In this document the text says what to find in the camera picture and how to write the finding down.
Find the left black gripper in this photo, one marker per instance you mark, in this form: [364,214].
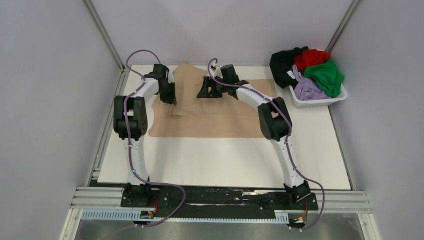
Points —
[172,98]

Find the wrist white camera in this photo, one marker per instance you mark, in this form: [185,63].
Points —
[171,77]
[217,73]

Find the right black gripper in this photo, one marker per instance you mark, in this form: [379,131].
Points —
[205,93]

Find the aluminium frame rail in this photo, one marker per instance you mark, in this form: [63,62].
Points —
[104,203]

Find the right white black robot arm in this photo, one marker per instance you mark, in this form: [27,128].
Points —
[274,120]

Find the lilac t-shirt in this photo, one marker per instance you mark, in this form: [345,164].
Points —
[306,89]

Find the white plastic basket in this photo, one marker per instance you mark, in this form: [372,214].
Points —
[317,103]

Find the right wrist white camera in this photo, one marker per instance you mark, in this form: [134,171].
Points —
[217,73]

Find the green t-shirt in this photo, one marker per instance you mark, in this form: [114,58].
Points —
[327,76]

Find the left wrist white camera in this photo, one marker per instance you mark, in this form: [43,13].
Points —
[171,77]

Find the black t-shirt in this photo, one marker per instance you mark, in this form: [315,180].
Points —
[281,65]

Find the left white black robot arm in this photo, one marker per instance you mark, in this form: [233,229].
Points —
[130,122]

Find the red t-shirt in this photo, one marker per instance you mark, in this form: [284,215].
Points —
[311,57]

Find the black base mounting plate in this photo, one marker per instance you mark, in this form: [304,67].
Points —
[207,202]

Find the beige t-shirt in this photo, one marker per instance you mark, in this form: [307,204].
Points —
[193,117]

